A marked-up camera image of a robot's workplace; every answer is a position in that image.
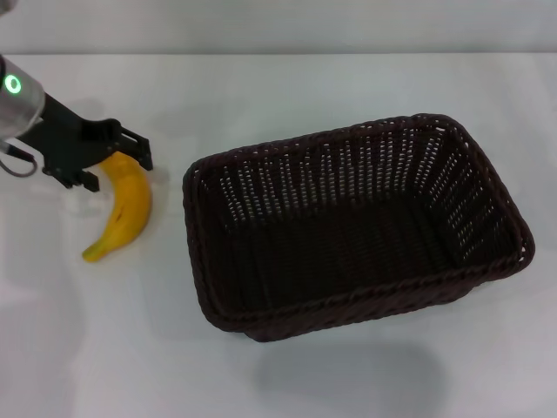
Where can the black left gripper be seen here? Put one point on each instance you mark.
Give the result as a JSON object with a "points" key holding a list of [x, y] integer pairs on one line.
{"points": [[69, 139]]}

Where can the yellow banana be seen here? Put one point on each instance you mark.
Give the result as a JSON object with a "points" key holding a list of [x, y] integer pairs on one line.
{"points": [[128, 204]]}

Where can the black woven plastic basket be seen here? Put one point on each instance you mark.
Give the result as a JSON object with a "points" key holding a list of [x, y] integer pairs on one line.
{"points": [[348, 244]]}

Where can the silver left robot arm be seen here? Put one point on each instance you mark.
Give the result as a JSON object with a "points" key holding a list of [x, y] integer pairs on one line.
{"points": [[19, 104]]}

